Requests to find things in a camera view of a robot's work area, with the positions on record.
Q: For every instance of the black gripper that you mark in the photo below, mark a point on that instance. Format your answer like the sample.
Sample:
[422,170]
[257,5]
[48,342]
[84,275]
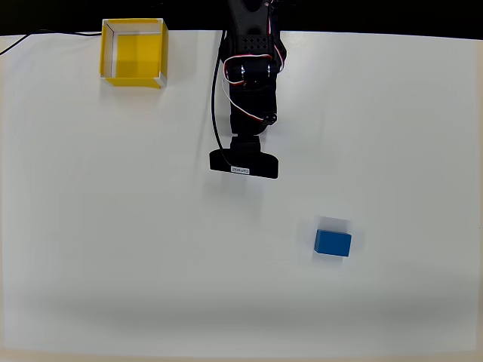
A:
[252,127]

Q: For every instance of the blue block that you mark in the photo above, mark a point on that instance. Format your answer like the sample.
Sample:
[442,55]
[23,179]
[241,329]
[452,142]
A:
[332,244]

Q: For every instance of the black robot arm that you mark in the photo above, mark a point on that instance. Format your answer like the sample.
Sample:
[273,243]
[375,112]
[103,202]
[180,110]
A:
[249,30]

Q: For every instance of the yellow open box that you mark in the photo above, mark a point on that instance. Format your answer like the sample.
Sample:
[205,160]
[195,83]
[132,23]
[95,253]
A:
[139,53]

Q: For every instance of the black bar webcam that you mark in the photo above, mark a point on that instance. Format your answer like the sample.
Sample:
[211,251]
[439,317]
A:
[245,162]

